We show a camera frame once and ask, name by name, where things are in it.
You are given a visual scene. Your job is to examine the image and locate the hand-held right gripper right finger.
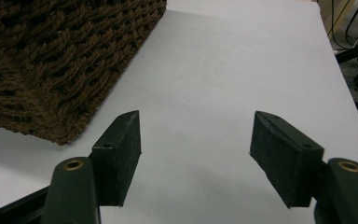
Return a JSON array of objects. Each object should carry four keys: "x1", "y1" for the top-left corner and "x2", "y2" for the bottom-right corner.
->
[{"x1": 249, "y1": 110, "x2": 358, "y2": 224}]

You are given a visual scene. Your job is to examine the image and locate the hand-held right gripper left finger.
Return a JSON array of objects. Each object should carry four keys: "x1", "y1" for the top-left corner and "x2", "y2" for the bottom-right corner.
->
[{"x1": 40, "y1": 109, "x2": 143, "y2": 224}]

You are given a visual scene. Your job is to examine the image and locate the brown woven basket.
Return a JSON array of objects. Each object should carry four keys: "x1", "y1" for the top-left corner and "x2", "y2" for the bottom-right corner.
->
[{"x1": 0, "y1": 0, "x2": 168, "y2": 147}]

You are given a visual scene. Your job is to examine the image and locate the black cables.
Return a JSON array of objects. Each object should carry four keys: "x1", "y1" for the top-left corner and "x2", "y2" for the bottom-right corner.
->
[{"x1": 328, "y1": 0, "x2": 358, "y2": 54}]

